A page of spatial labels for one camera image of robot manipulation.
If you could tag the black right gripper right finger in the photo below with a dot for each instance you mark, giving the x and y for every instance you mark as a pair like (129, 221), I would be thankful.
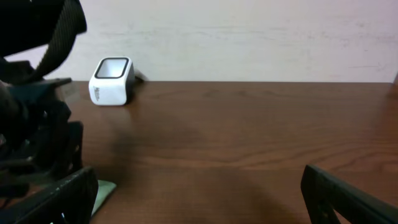
(325, 196)

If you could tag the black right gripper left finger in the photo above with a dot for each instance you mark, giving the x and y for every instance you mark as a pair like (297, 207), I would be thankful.
(69, 200)

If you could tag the white barcode scanner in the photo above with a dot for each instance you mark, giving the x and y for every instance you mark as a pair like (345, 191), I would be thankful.
(112, 81)

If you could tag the light green wet wipes pack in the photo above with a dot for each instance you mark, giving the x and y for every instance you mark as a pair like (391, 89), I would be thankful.
(105, 188)

